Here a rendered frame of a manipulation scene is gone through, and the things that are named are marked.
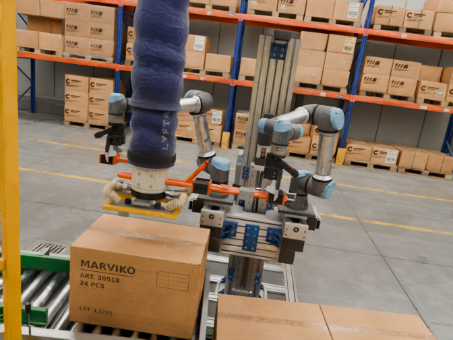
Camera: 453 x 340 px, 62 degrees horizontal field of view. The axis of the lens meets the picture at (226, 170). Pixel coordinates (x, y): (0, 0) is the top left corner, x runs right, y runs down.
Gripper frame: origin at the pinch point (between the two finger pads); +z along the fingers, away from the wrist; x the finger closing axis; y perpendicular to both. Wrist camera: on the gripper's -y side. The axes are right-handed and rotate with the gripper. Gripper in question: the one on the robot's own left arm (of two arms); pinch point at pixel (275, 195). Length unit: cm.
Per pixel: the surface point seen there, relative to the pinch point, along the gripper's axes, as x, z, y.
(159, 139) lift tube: 10, -21, 55
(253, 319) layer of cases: -5, 71, 0
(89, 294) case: 20, 55, 79
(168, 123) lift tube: 8, -28, 52
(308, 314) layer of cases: -18, 71, -30
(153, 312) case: 19, 59, 49
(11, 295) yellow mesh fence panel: 49, 41, 98
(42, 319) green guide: 27, 67, 98
